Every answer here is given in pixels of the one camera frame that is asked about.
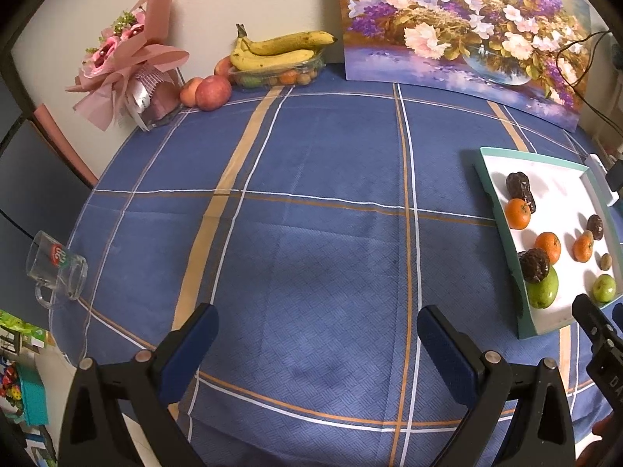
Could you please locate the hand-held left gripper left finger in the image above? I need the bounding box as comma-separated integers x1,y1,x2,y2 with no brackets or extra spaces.
57,302,220,467

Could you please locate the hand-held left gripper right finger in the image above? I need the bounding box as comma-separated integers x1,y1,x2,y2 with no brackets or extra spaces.
417,305,576,467

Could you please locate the green jujube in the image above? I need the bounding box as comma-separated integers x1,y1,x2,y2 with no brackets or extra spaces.
528,267,560,309
592,274,617,302

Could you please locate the tangerine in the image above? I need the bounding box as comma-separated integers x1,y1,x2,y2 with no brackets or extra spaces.
504,198,532,230
535,232,562,265
572,236,595,262

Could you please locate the teal-rimmed white box tray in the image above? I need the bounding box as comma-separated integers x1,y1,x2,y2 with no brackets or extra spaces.
474,147,623,340

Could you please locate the dark brown pear-shaped avocado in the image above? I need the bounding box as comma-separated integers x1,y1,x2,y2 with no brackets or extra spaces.
505,171,538,214

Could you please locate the person's right hand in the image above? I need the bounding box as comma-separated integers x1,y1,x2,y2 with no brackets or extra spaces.
577,411,623,467

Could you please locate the black charger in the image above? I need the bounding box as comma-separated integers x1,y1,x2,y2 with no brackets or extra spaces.
606,158,623,195

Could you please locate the white power strip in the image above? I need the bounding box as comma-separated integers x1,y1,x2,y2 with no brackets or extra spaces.
586,154,623,207

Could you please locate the blue plaid tablecloth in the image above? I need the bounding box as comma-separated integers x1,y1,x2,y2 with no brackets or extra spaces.
49,61,623,467

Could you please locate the glass mug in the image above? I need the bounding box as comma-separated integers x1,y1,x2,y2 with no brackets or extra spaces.
25,231,88,309

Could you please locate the teal printed box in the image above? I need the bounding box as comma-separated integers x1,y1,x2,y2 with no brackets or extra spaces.
0,350,50,428

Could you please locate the green printed box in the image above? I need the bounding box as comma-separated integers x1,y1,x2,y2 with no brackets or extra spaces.
0,309,48,353

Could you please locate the orange peach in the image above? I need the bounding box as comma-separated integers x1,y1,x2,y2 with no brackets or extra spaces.
180,78,204,108

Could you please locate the clear plastic produce container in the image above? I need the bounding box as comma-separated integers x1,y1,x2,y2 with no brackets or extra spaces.
229,53,326,91

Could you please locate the pink wrapped flower bouquet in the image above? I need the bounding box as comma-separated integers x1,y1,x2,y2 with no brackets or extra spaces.
65,0,190,132

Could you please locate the yellow banana bunch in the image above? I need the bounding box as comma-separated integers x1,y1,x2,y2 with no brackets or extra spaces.
230,23,338,73

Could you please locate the floral painting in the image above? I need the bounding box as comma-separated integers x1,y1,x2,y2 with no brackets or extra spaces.
335,0,592,132

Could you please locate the black charger cable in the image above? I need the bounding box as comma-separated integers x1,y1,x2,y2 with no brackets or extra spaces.
555,30,623,156

